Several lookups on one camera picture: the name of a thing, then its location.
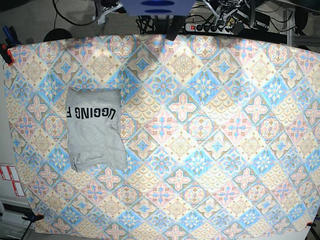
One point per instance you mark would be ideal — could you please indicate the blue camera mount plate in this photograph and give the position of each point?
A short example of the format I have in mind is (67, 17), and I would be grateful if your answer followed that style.
(158, 7)

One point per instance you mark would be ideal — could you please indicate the patterned tile tablecloth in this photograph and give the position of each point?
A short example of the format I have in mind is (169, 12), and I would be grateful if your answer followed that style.
(222, 137)

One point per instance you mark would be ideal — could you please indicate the black orange clamp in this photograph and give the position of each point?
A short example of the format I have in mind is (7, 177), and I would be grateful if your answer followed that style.
(32, 218)
(6, 54)
(311, 224)

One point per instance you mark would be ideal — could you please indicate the black orange clamp lower right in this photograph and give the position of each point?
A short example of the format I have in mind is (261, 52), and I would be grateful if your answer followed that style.
(311, 224)

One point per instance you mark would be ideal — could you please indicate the black support bracket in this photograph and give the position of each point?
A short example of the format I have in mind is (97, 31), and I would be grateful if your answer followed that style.
(176, 25)

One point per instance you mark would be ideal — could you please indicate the black round base disc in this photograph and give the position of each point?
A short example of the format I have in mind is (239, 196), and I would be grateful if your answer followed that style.
(57, 34)

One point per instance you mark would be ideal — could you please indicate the grey T-shirt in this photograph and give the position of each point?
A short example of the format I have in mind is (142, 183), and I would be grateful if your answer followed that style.
(93, 129)

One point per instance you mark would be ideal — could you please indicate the black orange clamp upper left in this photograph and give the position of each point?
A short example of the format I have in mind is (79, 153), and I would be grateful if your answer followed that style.
(6, 54)

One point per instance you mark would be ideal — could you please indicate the black orange clamp lower left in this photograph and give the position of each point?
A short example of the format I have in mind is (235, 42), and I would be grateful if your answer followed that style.
(32, 218)

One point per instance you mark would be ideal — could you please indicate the white power strip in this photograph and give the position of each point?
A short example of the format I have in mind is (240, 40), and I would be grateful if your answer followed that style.
(207, 28)

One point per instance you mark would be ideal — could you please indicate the red white label stickers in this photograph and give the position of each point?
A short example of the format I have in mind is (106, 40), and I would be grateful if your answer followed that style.
(9, 173)

